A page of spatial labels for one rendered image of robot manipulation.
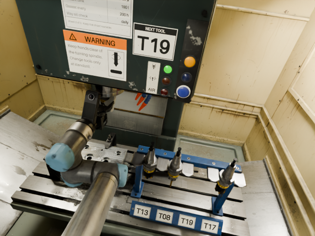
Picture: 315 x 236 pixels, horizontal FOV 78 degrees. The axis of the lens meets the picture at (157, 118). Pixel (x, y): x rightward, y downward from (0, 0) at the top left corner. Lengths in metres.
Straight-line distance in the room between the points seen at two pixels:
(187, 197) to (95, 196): 0.71
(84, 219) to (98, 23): 0.43
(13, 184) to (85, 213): 1.14
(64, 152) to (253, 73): 1.41
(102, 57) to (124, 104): 0.86
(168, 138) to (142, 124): 0.23
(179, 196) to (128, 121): 0.64
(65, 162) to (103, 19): 0.38
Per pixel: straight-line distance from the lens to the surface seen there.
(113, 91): 0.74
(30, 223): 1.50
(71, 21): 0.54
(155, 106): 1.31
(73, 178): 0.71
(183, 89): 0.50
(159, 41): 0.47
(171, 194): 1.17
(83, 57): 0.55
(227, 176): 0.88
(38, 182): 1.28
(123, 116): 1.44
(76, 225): 0.49
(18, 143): 1.78
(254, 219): 1.40
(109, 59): 0.52
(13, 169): 1.66
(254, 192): 1.50
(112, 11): 0.49
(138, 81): 0.52
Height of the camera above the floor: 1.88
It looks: 37 degrees down
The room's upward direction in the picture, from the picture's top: 8 degrees clockwise
